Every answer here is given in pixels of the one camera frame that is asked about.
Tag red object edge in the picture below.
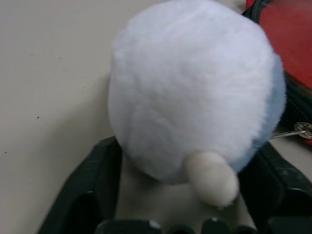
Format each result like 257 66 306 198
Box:
258 0 312 83

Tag white blue plush keychain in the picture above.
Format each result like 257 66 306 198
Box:
107 0 287 208

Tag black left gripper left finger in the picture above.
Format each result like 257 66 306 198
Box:
36 136 122 234

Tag red mesh zipper pouch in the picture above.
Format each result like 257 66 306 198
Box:
241 0 312 147

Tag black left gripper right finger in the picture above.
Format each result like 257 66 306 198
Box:
236 141 312 234

